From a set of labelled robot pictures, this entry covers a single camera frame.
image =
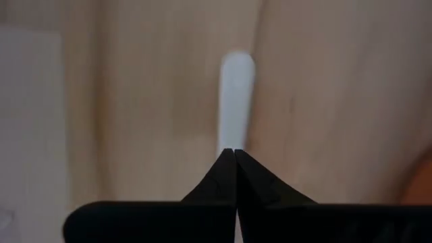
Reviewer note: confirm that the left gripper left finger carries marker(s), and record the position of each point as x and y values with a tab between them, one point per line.
202	222

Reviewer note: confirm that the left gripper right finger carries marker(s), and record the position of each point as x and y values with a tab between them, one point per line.
287	222

